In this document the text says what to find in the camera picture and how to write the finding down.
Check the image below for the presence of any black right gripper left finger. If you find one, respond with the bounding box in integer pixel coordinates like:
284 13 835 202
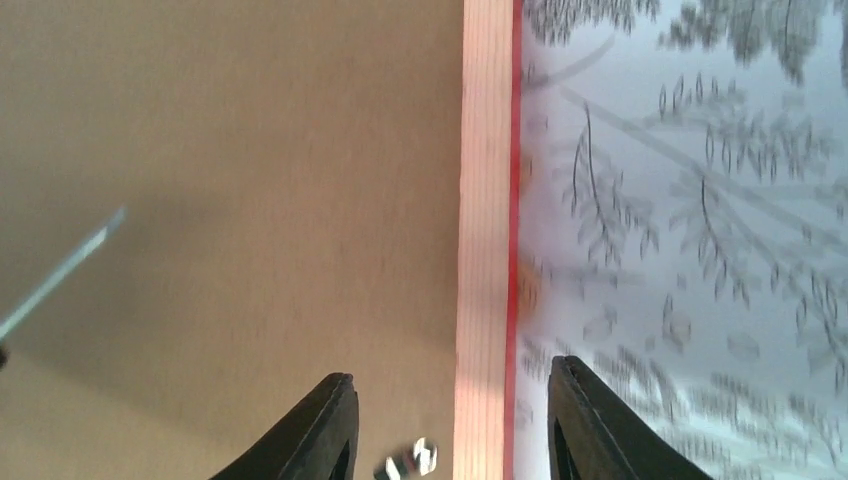
212 372 359 480

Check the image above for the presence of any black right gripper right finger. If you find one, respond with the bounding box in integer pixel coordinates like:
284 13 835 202
548 355 711 480

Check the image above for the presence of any red wooden picture frame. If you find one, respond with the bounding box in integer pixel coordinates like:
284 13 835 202
1 1 514 479

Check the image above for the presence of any yellow handled screwdriver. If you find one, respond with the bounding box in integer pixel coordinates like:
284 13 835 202
1 206 127 368

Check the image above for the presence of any floral patterned table mat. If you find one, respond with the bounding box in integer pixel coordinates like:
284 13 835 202
513 1 847 479

